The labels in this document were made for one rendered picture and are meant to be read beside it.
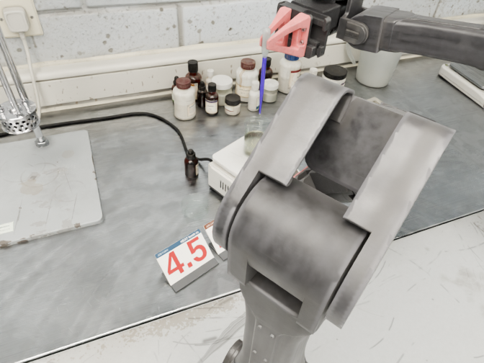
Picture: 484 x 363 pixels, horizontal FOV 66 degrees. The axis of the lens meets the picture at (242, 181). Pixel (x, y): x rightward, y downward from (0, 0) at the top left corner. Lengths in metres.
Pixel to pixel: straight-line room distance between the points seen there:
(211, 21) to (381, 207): 0.94
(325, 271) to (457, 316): 0.55
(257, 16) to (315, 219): 0.97
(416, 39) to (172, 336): 0.60
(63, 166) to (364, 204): 0.75
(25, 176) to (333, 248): 0.76
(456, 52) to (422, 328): 0.43
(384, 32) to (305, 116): 0.48
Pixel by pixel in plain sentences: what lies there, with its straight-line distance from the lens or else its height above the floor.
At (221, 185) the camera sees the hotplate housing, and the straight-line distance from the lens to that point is 0.74.
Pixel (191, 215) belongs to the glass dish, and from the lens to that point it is 0.72.
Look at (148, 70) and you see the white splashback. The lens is 1.05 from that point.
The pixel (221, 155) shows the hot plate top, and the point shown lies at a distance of 0.73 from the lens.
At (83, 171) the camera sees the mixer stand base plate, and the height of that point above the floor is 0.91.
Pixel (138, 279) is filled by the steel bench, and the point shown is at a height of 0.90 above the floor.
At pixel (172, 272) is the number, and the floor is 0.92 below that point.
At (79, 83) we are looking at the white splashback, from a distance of 1.05.
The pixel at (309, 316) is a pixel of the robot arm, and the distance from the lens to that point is 0.23.
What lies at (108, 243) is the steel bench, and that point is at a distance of 0.72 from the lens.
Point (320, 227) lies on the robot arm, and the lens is 0.20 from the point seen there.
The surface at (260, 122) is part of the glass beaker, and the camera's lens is 0.73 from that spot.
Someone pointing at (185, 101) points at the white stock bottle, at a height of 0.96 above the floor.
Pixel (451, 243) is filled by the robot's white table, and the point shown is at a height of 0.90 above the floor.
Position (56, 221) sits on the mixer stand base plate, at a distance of 0.77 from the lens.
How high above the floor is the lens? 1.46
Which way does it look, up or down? 44 degrees down
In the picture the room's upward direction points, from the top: 5 degrees clockwise
